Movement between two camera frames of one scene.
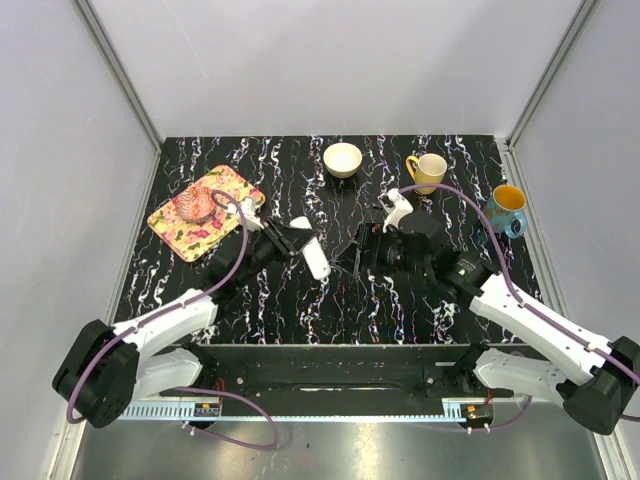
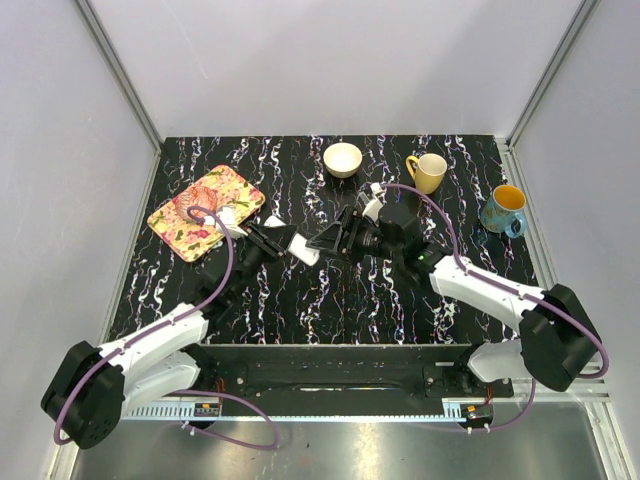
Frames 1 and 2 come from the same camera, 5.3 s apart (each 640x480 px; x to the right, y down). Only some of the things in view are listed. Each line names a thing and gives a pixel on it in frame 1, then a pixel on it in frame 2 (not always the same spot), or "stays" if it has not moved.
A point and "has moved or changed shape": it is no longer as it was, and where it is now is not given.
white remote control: [313, 252] has moved or changed shape
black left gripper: [287, 241] stays
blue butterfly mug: [508, 202] stays
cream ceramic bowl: [342, 159] stays
